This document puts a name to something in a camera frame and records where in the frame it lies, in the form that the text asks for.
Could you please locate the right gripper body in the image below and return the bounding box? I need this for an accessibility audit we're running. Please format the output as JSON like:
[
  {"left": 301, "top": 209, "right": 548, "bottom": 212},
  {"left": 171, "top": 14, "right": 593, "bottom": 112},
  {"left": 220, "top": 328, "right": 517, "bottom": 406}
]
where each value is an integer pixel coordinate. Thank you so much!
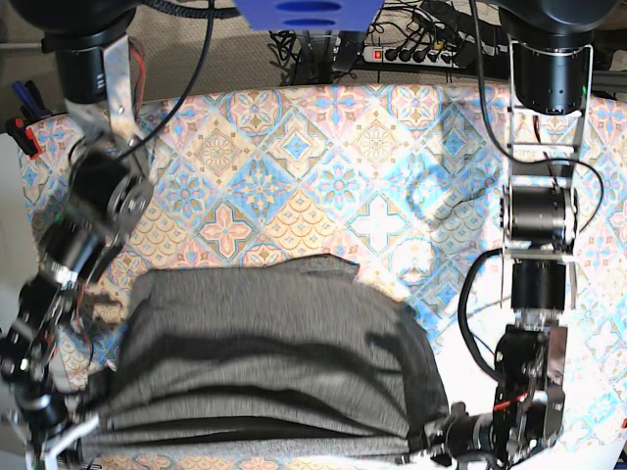
[{"left": 15, "top": 382, "right": 69, "bottom": 441}]

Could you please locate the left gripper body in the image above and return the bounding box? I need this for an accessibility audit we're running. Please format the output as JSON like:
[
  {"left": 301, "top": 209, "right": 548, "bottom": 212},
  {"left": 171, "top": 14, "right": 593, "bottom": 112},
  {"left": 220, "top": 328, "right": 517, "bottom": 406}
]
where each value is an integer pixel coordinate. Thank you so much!
[{"left": 428, "top": 401, "right": 500, "bottom": 465}]

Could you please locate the grey t-shirt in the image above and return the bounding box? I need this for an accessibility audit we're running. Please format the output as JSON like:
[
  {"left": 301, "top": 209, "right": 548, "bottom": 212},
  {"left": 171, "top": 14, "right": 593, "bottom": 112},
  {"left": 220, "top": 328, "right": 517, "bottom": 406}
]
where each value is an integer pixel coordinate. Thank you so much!
[{"left": 81, "top": 255, "right": 449, "bottom": 459}]

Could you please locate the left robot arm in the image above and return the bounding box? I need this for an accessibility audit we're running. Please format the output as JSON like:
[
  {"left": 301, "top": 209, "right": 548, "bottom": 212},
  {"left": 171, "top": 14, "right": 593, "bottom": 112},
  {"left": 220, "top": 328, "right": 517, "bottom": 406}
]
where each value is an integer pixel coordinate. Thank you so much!
[{"left": 424, "top": 1, "right": 615, "bottom": 469}]

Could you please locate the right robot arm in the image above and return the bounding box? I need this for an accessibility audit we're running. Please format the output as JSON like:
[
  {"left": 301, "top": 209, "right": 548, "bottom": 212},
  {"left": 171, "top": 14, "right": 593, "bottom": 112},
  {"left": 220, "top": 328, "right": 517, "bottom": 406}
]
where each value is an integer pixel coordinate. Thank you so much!
[{"left": 1, "top": 1, "right": 153, "bottom": 448}]

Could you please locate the patterned tablecloth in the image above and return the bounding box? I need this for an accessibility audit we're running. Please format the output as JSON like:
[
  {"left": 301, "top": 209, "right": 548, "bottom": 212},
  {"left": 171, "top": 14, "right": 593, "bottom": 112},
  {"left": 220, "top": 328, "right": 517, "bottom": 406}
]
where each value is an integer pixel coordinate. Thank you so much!
[{"left": 18, "top": 83, "right": 627, "bottom": 470}]

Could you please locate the red black clamp top left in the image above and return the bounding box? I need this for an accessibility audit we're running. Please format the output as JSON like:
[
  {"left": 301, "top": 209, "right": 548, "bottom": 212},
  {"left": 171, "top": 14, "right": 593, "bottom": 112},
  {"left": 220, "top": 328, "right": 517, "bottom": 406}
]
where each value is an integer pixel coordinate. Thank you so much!
[{"left": 5, "top": 117, "right": 41, "bottom": 160}]

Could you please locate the white power strip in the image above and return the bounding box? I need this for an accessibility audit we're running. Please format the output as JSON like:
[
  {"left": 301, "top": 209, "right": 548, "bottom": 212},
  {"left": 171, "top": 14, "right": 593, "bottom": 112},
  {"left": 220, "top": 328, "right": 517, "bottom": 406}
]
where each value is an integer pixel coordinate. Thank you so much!
[{"left": 362, "top": 46, "right": 458, "bottom": 69}]

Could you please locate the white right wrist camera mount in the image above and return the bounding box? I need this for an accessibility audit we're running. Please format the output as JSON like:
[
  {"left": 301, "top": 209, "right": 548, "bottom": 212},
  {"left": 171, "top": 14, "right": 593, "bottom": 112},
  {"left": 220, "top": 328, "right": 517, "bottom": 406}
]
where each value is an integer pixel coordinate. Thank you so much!
[{"left": 25, "top": 413, "right": 100, "bottom": 470}]

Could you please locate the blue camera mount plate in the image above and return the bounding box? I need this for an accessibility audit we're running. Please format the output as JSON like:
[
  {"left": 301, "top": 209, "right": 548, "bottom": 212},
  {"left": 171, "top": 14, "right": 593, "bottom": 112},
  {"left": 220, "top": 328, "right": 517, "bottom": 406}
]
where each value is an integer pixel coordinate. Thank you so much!
[{"left": 233, "top": 0, "right": 383, "bottom": 31}]

